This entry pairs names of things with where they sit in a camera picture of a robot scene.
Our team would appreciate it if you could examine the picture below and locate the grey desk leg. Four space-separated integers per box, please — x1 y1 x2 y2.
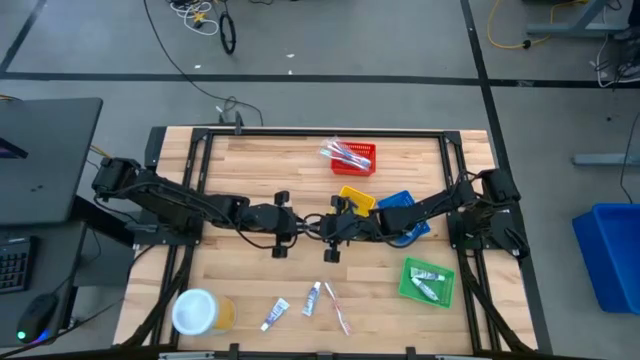
524 0 626 37

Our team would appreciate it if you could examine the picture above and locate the white cable with yellow plug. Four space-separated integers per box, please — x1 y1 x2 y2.
168 0 221 37

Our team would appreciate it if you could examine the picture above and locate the clear blue toothbrush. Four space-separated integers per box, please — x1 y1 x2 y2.
327 149 375 170
322 137 361 161
319 142 369 166

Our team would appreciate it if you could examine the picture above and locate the black computer mouse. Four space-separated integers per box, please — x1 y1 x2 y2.
17 292 59 346

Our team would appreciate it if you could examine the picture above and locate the black cable bundle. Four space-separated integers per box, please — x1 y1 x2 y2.
122 244 196 347
457 249 531 354

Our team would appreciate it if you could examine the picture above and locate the grey metal bar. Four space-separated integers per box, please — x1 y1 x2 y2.
572 149 640 167

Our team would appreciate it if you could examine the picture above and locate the black desk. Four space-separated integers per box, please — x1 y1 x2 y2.
0 97 104 226

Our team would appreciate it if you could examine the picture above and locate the yellow plastic basket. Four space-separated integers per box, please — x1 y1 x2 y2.
338 185 377 217

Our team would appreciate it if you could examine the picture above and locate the black ring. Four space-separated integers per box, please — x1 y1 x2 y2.
219 11 238 56

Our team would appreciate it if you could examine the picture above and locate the clear red toothbrush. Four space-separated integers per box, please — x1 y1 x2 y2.
323 281 353 337

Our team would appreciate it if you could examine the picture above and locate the large blue plastic bin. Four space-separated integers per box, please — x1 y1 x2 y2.
572 202 640 315

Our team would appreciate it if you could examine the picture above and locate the white purple toothpaste tube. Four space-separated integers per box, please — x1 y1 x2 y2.
259 297 291 333

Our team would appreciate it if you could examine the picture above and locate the black backlit keyboard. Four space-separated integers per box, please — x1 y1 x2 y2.
0 237 34 295

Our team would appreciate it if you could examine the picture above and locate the red plastic basket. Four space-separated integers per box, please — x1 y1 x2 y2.
329 141 377 177

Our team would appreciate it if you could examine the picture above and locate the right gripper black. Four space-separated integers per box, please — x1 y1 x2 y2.
306 195 375 264

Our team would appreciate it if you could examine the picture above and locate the green plastic basket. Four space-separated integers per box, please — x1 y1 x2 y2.
398 256 457 309

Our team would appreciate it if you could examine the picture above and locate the yellow jar with white lid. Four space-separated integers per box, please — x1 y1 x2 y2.
171 288 238 337

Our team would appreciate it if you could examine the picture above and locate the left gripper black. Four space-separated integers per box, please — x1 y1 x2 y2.
249 191 312 259

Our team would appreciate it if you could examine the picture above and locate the thin black floor cable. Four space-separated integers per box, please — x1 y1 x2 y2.
143 0 265 127

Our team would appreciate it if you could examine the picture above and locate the yellow floor cable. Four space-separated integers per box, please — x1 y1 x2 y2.
487 0 556 50

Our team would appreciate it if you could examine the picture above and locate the blue plastic basket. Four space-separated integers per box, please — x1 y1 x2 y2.
377 189 432 247

